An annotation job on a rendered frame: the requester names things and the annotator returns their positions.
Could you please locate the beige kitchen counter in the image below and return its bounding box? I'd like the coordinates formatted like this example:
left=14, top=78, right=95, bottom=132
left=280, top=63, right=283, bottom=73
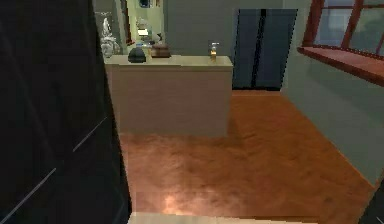
left=103, top=54, right=234, bottom=138

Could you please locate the yellow soap bottle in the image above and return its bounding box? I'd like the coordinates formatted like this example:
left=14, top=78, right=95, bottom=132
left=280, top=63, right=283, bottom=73
left=208, top=41, right=221, bottom=63

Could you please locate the black round pot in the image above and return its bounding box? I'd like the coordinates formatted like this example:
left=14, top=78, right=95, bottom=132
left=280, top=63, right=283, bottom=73
left=127, top=47, right=148, bottom=64

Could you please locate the dark grey fridge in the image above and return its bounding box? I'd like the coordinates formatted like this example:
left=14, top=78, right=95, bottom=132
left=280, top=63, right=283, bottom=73
left=232, top=8, right=299, bottom=91

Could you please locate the pale beige worktop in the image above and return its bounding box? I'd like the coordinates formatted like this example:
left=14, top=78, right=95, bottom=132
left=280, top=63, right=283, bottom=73
left=127, top=211, right=321, bottom=224

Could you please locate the white crumpled bag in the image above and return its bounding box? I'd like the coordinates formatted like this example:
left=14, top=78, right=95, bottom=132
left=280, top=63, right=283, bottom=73
left=99, top=17, right=122, bottom=59

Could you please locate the red framed window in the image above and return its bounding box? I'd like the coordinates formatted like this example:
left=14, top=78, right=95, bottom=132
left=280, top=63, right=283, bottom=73
left=297, top=0, right=384, bottom=88

